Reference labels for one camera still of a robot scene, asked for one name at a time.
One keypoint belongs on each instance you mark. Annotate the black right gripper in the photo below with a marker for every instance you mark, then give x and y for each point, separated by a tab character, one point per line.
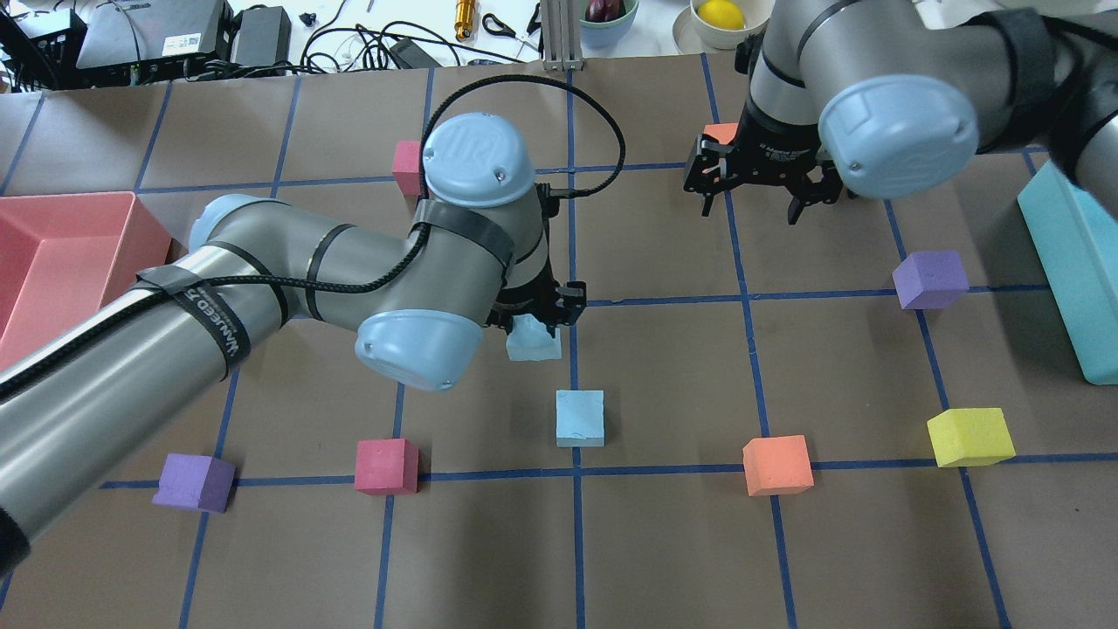
780	162

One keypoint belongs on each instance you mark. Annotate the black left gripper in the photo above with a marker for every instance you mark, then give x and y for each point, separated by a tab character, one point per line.
530	303

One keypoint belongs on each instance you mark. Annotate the light blue block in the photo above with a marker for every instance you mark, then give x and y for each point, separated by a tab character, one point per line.
580	418
529	340

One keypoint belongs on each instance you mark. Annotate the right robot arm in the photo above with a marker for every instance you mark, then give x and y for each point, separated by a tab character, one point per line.
861	96

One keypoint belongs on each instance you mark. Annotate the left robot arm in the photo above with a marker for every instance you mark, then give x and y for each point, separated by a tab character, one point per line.
477	254

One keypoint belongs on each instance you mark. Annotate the orange foam block far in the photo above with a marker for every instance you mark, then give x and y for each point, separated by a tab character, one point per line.
722	133

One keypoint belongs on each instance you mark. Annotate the orange foam block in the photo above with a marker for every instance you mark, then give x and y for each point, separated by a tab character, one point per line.
777	466
722	133

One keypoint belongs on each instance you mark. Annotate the bowl with yellow lemon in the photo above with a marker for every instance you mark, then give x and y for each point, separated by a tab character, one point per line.
713	26

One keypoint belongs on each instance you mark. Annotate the purple foam block far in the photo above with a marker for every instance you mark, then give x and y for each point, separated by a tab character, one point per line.
930	280

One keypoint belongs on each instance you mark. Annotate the purple foam block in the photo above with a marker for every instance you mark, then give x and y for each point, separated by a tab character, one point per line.
195	483
930	280

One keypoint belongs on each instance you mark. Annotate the pink foam block far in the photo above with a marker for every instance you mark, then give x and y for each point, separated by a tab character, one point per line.
406	167

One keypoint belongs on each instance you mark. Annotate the bowl with red fruit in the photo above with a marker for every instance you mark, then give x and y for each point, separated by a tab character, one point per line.
604	23

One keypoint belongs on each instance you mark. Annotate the pink foam block near-right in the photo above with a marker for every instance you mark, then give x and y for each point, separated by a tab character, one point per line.
386	467

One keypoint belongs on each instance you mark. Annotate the orange foam block near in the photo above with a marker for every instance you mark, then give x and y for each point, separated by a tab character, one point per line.
777	466

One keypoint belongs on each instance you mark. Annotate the black power adapter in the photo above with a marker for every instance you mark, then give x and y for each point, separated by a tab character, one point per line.
406	54

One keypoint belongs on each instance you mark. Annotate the teal plastic bin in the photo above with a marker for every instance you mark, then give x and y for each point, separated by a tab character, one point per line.
1076	241

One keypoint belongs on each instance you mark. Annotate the yellow foam block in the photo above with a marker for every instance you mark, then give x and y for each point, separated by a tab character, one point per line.
970	438

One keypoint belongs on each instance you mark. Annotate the black power brick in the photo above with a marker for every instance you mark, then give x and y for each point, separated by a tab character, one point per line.
262	36

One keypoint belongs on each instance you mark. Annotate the purple foam block left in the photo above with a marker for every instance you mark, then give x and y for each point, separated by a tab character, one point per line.
195	483

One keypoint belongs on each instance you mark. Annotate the pink plastic bin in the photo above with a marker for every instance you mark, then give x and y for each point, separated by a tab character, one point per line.
65	256

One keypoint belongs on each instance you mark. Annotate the black electronics box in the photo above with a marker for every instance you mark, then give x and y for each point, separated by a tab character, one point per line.
154	34

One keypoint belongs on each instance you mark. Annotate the aluminium profile post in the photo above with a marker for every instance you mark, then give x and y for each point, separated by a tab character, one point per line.
562	35

